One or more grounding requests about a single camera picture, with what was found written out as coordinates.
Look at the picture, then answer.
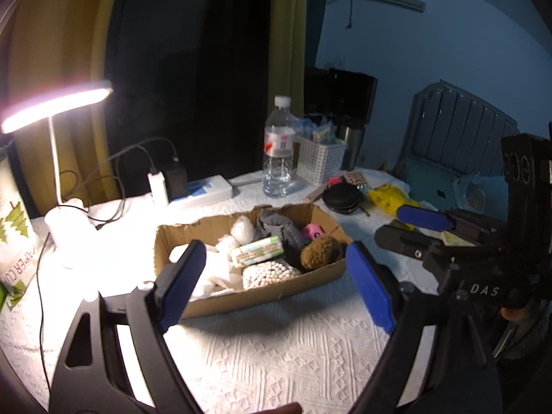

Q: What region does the grey padded headboard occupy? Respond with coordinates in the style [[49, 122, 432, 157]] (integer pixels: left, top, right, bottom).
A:
[[397, 79, 520, 177]]

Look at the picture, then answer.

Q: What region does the teal curtain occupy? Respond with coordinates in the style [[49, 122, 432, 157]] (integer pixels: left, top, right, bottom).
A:
[[304, 0, 331, 70]]

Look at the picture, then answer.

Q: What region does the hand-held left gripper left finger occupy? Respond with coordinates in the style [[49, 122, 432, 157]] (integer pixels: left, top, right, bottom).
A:
[[48, 240, 208, 414]]

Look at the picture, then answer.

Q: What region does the brown cardboard box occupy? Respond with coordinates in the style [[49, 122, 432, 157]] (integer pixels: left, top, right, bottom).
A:
[[154, 204, 354, 319]]

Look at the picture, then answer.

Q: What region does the blue printed plastic cover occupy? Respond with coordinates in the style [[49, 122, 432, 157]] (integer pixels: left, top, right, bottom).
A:
[[451, 174, 505, 212]]

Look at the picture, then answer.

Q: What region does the green white tissue packet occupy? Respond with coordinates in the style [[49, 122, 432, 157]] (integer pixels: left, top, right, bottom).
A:
[[230, 237, 285, 267]]

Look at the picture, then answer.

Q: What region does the green paper cup bag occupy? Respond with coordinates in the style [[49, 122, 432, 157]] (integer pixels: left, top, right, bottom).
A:
[[0, 147, 39, 309]]

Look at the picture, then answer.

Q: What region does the white plastic basket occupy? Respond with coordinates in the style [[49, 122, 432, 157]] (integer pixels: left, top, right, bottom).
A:
[[295, 135, 348, 184]]

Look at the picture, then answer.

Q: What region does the white cotton ball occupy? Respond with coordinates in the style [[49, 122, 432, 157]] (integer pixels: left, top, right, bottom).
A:
[[216, 215, 255, 253]]

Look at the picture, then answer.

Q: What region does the white charger plug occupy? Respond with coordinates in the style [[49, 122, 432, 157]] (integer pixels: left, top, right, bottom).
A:
[[148, 172, 169, 208]]

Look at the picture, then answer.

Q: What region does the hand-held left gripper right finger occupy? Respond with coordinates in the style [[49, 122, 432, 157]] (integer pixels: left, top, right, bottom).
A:
[[345, 241, 503, 414]]

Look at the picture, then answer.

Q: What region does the yellow curtain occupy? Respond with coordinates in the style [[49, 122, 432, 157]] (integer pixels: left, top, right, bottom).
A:
[[9, 0, 126, 208], [269, 0, 322, 117]]

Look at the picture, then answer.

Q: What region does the person's right hand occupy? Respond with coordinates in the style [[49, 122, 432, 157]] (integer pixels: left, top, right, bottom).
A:
[[500, 306, 529, 322]]

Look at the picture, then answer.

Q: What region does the dark window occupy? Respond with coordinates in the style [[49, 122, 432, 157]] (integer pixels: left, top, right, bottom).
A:
[[103, 0, 277, 208]]

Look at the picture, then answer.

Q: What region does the blue white plastic packet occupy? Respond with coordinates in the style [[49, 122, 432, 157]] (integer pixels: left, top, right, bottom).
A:
[[295, 116, 337, 143]]

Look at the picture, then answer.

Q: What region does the black monitor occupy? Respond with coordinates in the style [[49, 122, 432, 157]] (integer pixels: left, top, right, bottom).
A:
[[304, 67, 335, 117], [330, 68, 378, 124]]

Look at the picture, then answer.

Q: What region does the clear plastic water bottle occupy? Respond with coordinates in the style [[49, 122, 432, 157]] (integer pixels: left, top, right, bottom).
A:
[[263, 96, 296, 198]]

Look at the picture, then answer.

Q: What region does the black lamp cable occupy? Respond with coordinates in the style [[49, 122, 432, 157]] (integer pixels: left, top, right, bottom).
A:
[[37, 220, 104, 367]]

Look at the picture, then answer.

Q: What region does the white towel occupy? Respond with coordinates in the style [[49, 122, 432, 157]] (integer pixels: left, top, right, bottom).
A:
[[169, 241, 242, 300]]

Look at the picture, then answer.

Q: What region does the white blue flat box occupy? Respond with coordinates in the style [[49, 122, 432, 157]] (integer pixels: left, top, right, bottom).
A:
[[170, 175, 234, 208]]

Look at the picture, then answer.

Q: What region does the yellow wipes packet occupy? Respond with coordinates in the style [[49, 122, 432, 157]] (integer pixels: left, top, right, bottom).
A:
[[368, 184, 421, 220]]

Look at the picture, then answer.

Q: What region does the grey dotted glove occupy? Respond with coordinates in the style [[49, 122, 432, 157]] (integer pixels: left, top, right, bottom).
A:
[[280, 233, 310, 268], [258, 209, 303, 242]]

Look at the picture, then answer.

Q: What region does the bag of white beads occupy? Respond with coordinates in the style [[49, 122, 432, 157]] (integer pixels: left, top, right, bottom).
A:
[[242, 260, 300, 289]]

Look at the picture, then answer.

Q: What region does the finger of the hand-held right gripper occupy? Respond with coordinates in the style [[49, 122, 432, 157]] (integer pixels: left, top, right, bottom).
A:
[[396, 206, 510, 243], [374, 224, 451, 265]]

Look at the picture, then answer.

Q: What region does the black charger cable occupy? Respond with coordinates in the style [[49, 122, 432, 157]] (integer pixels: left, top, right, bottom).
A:
[[88, 137, 179, 225]]

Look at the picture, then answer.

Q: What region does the white desk lamp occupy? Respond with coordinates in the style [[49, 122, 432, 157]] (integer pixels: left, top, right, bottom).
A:
[[0, 80, 114, 268]]

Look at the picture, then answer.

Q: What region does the steel thermos cup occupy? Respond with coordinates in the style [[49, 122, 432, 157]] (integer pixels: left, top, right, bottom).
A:
[[336, 116, 366, 171]]

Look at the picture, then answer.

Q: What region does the black round case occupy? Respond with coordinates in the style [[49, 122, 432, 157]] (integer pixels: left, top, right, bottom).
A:
[[323, 183, 361, 215]]

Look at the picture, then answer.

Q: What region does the small tan box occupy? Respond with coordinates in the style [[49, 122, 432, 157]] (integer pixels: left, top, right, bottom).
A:
[[304, 185, 331, 203]]

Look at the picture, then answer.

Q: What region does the brown plush toy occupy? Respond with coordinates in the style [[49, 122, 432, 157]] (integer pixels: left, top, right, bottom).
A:
[[299, 236, 346, 270]]

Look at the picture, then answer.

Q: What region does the black power adapter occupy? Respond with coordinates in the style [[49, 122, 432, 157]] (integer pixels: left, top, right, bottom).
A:
[[163, 166, 189, 201]]

